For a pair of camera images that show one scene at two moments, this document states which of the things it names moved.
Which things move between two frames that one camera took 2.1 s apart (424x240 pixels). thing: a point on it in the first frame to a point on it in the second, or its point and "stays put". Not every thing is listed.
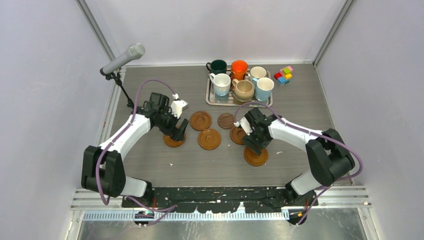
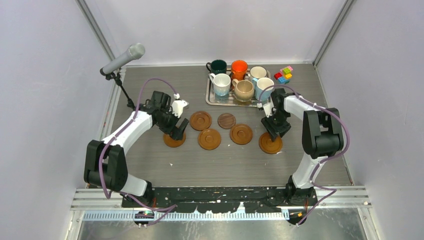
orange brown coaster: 171,143 stays put
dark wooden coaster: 225,121 stays put
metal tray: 230,99 stays put
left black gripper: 178,134 stays put
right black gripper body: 254,137 to 278,122
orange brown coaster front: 253,159 to 267,146
